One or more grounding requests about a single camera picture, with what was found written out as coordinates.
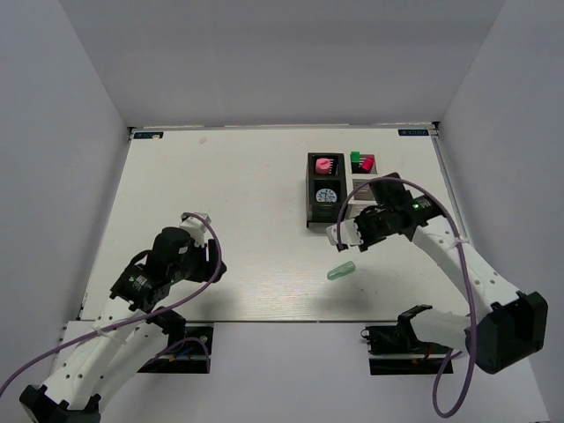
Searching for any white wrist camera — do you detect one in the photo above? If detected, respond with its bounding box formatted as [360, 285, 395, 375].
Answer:
[326, 219, 363, 251]
[179, 212, 212, 248]

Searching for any left blue table label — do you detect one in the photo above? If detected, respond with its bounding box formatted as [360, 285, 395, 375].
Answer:
[133, 131, 164, 139]

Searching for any blue table label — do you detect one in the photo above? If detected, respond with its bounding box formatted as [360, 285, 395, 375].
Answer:
[397, 129, 429, 137]
[133, 131, 164, 139]

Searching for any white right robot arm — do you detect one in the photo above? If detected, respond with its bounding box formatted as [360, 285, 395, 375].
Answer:
[353, 174, 548, 375]

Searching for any pink cap black highlighter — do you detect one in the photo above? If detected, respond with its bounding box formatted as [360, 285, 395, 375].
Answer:
[359, 157, 375, 174]

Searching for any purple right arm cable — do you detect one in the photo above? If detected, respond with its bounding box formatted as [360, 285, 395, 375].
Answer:
[335, 177, 479, 419]

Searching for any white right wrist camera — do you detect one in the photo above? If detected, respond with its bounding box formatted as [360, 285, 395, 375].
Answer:
[326, 219, 363, 251]

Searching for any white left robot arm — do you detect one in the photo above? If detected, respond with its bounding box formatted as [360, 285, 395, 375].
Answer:
[19, 213, 226, 422]

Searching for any white slotted organizer container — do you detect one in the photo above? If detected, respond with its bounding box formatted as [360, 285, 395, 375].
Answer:
[345, 151, 378, 219]

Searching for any right blue table label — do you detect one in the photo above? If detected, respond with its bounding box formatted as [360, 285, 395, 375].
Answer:
[397, 129, 429, 137]

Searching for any black organizer container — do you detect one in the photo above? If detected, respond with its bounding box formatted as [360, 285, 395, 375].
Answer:
[306, 152, 347, 227]

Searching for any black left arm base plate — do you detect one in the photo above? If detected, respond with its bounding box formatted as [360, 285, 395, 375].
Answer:
[138, 323, 214, 375]

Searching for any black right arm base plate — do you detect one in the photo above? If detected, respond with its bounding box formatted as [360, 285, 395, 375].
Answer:
[360, 324, 448, 376]

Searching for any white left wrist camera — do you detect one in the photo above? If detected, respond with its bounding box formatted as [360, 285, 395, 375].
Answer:
[179, 212, 212, 248]

